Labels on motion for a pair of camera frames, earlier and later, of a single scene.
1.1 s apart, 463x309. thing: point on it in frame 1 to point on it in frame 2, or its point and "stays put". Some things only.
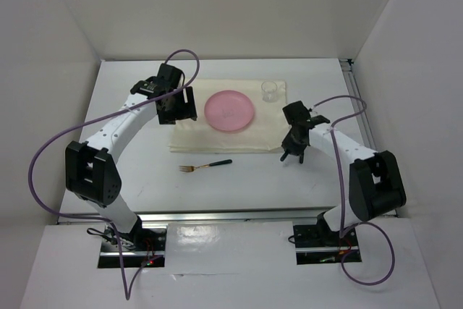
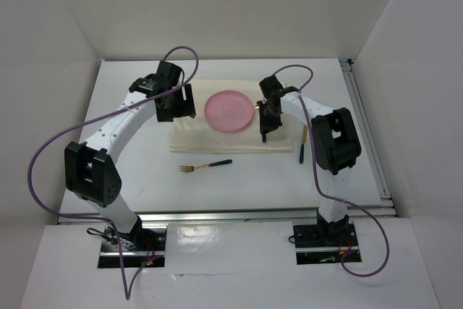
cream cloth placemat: (264, 134) stays put
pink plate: (228, 111) stays put
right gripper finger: (299, 151) to (275, 124)
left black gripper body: (176, 104) stays put
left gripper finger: (170, 119) stays put
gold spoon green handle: (283, 156) to (258, 103)
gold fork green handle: (190, 168) stays put
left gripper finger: (189, 107) stays put
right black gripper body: (290, 138) to (266, 108)
